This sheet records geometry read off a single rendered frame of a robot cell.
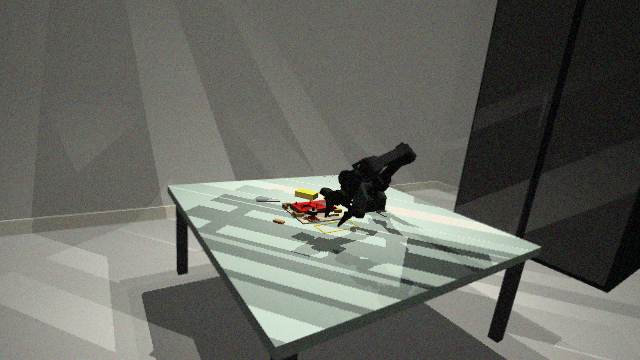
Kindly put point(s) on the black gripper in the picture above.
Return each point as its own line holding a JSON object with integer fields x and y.
{"x": 353, "y": 211}

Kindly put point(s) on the yellow rectangular block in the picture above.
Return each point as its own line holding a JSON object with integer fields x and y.
{"x": 308, "y": 194}

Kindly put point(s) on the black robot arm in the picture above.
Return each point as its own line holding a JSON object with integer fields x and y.
{"x": 371, "y": 168}

